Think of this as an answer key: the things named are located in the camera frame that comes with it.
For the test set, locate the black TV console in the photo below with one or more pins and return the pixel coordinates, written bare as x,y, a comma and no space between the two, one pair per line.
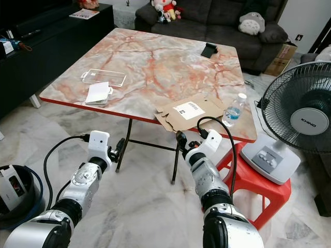
51,67

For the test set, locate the flat white box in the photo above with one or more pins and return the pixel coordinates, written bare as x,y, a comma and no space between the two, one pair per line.
98,93

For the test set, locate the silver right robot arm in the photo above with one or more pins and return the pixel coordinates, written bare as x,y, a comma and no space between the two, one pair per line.
204,178

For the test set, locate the brown cardboard box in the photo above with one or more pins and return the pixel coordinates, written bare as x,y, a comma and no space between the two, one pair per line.
282,59

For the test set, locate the grey Totoro plush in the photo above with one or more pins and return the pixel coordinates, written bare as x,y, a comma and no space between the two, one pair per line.
252,24

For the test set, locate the red figurine toy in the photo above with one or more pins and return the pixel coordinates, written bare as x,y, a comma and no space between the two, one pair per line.
88,3

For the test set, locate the black remote control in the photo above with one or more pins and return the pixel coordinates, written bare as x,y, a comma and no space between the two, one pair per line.
31,34

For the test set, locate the dark grey fabric sofa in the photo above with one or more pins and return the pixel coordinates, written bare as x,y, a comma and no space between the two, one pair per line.
212,23

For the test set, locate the red white booklet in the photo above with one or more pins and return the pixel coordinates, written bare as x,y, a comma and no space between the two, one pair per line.
84,14

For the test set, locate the blue white small box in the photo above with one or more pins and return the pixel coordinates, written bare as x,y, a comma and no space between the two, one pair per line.
8,47

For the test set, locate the white electric fan black grille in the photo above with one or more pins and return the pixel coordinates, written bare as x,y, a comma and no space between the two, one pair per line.
269,157

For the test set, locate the boy doll plush red shirt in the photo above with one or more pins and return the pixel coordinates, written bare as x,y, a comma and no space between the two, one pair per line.
165,8

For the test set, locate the clear plastic water bottle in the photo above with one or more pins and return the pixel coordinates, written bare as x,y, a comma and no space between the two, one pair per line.
234,111

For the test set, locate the brown cardboard packaging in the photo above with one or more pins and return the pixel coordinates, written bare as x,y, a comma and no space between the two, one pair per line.
173,120

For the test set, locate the white wall socket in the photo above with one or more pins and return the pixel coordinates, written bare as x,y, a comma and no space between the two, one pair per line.
299,37

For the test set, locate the marble pattern folding table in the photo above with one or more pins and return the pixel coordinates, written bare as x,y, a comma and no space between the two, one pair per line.
160,67

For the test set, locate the white carton with black print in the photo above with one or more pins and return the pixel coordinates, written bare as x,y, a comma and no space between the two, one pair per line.
11,186

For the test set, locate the black round rubbish bin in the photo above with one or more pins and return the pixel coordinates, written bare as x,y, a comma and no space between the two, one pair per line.
33,201

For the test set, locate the clear plastic tray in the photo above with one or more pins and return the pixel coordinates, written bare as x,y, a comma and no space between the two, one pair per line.
84,76

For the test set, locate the black flat television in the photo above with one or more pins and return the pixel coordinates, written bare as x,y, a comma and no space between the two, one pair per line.
26,11

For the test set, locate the red plastic stool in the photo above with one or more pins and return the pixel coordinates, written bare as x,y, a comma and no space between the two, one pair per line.
269,199

